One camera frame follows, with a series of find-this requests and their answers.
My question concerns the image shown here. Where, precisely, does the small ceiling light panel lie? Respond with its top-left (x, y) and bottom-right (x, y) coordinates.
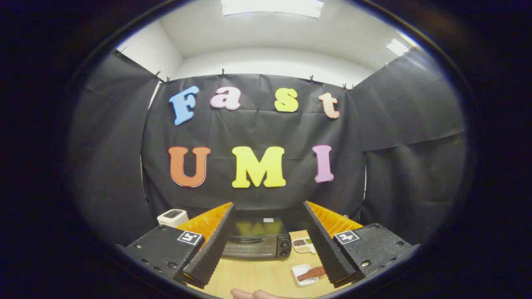
top-left (386, 38), bottom-right (410, 56)

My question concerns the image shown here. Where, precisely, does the large ceiling light panel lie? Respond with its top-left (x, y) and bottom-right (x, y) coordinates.
top-left (220, 0), bottom-right (325, 19)

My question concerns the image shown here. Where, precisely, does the white rectangular dish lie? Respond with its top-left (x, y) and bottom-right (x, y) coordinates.
top-left (292, 264), bottom-right (320, 287)

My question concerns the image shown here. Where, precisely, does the white bread toaster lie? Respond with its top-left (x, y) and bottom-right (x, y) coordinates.
top-left (157, 209), bottom-right (190, 228)

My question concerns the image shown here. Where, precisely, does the white divided plate with beans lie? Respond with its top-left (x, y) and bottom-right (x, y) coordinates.
top-left (292, 237), bottom-right (317, 254)

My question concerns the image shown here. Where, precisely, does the black toaster oven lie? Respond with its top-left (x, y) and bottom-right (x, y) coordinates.
top-left (222, 217), bottom-right (292, 261)

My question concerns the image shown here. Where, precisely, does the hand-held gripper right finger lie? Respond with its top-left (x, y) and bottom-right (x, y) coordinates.
top-left (303, 201), bottom-right (421, 289)

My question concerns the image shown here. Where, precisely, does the brown steak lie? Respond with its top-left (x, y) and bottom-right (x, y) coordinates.
top-left (297, 266), bottom-right (326, 282)

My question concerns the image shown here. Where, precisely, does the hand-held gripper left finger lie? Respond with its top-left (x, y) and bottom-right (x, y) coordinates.
top-left (114, 202), bottom-right (236, 290)

